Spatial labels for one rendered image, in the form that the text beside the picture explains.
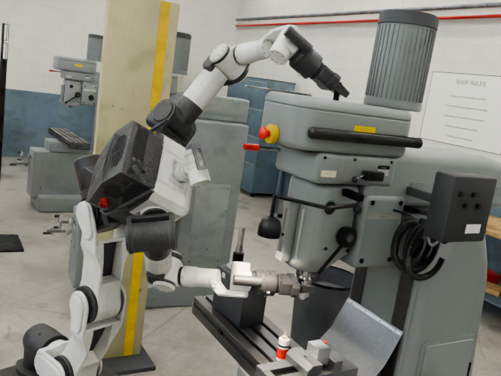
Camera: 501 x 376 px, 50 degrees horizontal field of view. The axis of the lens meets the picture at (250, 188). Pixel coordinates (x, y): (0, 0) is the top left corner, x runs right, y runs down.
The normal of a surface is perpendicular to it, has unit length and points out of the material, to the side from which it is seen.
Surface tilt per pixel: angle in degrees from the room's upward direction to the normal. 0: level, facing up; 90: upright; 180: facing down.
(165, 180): 58
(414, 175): 90
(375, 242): 90
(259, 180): 90
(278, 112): 90
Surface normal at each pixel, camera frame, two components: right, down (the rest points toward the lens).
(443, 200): -0.86, -0.03
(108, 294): 0.77, 0.07
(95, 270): -0.63, 0.06
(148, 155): 0.72, -0.32
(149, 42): 0.48, 0.23
